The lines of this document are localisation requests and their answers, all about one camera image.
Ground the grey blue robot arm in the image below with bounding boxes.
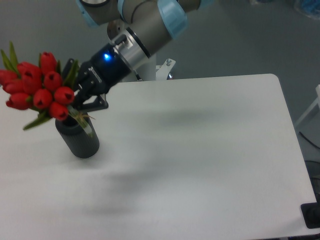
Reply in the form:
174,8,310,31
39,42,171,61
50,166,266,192
68,0,212,113

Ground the white frame at right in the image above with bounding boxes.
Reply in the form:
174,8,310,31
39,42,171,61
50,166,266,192
294,85,320,131

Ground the red tulip bouquet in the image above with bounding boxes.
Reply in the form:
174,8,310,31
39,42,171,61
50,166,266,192
0,41,92,135

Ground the white metal base bracket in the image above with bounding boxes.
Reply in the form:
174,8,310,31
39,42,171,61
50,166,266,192
155,58,176,81

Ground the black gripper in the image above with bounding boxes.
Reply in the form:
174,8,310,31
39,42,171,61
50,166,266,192
61,43,131,112

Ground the black ribbed cylindrical vase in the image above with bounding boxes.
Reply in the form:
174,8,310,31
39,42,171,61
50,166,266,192
55,116,100,159

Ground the black device at table edge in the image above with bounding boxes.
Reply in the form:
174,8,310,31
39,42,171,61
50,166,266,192
300,202,320,229

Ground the black cable on floor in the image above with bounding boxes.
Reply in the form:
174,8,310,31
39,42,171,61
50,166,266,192
299,131,320,148

